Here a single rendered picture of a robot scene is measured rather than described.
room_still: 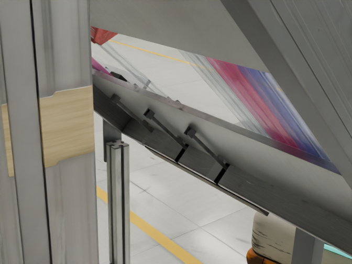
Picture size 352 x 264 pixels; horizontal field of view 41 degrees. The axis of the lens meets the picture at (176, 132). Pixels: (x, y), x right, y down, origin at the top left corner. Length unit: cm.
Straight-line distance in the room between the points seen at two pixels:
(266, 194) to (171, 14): 44
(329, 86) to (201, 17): 13
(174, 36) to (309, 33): 20
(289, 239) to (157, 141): 73
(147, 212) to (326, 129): 181
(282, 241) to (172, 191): 82
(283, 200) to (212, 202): 143
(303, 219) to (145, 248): 119
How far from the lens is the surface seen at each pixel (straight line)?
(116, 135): 112
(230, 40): 37
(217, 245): 189
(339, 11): 28
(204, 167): 86
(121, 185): 113
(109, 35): 74
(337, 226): 72
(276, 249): 160
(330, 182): 57
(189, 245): 189
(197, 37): 41
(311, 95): 27
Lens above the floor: 106
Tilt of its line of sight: 21 degrees down
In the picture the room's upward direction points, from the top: 2 degrees clockwise
